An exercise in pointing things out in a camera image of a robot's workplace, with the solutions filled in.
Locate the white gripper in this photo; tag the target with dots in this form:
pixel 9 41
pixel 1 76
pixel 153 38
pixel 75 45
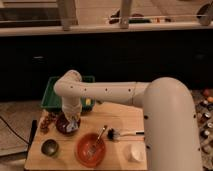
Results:
pixel 72 112

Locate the orange bowl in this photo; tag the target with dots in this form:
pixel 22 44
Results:
pixel 82 147

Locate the brown grape bunch toy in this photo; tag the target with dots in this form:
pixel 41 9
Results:
pixel 48 119

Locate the white cup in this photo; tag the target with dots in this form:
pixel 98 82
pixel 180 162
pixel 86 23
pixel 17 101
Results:
pixel 136 153

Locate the wooden board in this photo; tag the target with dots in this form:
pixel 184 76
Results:
pixel 118 117

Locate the metal spoon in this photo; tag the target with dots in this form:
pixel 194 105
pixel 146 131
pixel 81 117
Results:
pixel 92 148

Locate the green plastic bin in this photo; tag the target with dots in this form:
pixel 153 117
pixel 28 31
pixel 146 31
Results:
pixel 52 102

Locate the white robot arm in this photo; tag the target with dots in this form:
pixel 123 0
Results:
pixel 170 123

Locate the small dark green bowl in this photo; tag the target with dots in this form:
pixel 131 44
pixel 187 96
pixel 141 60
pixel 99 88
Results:
pixel 49 147

